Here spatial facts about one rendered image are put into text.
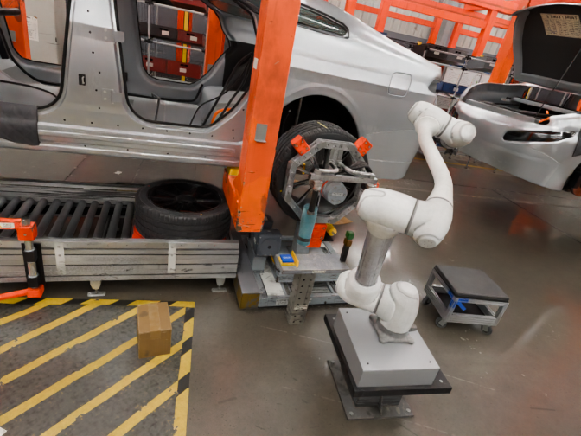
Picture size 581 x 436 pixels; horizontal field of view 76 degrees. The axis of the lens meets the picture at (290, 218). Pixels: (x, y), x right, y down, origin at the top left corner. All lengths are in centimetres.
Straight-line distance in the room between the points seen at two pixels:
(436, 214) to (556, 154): 319
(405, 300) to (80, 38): 218
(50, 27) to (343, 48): 480
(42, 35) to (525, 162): 631
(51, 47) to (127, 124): 419
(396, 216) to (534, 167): 325
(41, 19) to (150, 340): 534
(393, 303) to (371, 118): 152
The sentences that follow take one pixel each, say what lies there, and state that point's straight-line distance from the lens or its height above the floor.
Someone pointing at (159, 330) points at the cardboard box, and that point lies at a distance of 208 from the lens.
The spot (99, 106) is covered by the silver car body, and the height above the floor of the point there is 105.
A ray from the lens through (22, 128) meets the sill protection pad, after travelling 266.
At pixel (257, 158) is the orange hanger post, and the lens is 209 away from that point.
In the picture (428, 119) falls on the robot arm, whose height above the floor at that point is 142.
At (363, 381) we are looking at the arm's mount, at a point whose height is 33.
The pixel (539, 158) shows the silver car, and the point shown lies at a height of 102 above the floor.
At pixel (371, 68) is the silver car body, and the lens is 279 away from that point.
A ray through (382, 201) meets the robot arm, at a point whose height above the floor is 117.
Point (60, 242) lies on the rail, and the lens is 241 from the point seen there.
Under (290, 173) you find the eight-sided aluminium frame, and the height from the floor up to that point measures 91.
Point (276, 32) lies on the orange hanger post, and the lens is 199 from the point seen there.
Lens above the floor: 161
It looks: 25 degrees down
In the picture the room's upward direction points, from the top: 12 degrees clockwise
